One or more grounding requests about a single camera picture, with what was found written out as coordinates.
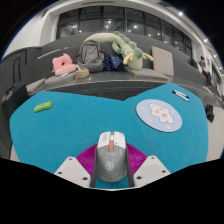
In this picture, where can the green eraser block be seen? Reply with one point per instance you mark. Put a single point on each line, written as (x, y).
(43, 106)

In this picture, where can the ceiling lights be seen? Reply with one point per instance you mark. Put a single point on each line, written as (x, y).
(180, 13)

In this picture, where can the person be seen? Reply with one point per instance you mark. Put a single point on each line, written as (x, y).
(204, 68)

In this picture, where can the round pale blue mouse pad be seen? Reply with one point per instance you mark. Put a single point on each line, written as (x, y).
(159, 115)

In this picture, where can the black-capped white marker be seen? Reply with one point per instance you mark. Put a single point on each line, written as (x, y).
(179, 96)

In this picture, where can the black bag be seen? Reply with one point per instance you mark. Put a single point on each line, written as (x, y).
(209, 113)

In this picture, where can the grey and white computer mouse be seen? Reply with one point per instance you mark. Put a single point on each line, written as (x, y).
(111, 160)

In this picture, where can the grey backpack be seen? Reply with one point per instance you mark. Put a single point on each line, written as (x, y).
(90, 56)

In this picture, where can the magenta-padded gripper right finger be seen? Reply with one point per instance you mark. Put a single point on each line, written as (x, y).
(151, 168)

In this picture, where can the upright grey square cushion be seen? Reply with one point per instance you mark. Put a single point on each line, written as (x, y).
(162, 61)

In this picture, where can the navy patterned bag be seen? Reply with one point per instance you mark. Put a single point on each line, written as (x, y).
(112, 62)

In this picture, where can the blue-capped white marker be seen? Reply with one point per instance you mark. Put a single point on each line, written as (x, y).
(182, 94)

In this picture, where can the green dragon plush toy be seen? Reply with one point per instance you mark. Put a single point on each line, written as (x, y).
(128, 50)

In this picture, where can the dark glass window row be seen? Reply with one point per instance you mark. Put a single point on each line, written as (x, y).
(113, 21)

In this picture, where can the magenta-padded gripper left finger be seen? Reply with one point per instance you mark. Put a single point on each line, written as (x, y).
(71, 170)

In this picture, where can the pink cushion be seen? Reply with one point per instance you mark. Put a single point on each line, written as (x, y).
(63, 65)

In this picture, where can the flat grey seat cushion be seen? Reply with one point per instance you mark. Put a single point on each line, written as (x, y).
(146, 73)

